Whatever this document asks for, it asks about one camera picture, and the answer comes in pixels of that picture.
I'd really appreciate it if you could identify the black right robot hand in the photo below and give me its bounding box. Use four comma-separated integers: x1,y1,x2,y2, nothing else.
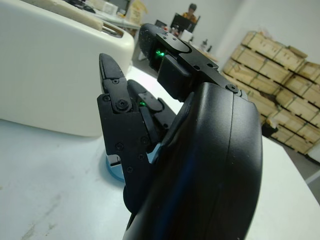
96,22,264,240

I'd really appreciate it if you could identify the slice of white bread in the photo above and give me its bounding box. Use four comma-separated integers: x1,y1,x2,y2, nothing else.
40,0,105,32

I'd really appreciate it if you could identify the blue plastic tray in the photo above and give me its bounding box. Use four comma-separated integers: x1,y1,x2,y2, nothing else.
104,143,161,181

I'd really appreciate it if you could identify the cream white two-slot toaster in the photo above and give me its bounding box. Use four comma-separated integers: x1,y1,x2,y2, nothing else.
0,0,136,138

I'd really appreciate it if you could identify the black trash bin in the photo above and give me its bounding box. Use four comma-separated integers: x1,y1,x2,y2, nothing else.
260,121,279,139

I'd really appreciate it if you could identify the wooden crate stack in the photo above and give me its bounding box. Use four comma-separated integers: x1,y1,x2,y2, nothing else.
221,30,320,156

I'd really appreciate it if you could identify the black computer monitor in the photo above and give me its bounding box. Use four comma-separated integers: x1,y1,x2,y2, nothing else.
172,13,199,34

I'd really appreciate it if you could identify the seated person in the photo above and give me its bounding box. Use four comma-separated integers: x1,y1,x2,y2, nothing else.
180,2,201,25

